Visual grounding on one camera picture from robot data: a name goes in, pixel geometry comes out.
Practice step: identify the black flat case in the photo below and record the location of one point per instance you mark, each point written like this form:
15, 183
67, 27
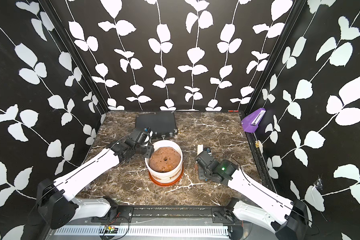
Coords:
162, 124

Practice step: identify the small circuit board with wires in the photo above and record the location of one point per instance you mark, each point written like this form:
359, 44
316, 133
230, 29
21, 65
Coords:
109, 230

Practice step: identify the white and blue scrub brush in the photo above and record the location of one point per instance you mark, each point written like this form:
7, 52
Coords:
200, 149

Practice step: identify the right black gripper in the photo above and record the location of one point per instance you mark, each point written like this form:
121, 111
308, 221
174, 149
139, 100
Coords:
200, 174

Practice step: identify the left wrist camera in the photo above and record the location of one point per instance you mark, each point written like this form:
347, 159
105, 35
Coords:
143, 135

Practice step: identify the orange pot saucer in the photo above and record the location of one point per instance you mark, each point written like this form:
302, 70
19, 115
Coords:
172, 181

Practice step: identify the black front mounting rail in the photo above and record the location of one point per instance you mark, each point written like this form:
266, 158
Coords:
218, 214

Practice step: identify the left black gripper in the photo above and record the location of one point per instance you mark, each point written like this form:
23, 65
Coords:
150, 151

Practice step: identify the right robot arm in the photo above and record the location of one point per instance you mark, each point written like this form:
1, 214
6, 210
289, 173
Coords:
287, 219

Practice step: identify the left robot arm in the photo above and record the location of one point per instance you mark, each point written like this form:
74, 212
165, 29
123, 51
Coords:
57, 203

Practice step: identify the white ceramic pot with mud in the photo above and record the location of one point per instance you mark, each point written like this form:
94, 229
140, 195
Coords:
166, 161

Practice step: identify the white perforated strip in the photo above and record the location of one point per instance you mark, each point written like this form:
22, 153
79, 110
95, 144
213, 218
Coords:
150, 231

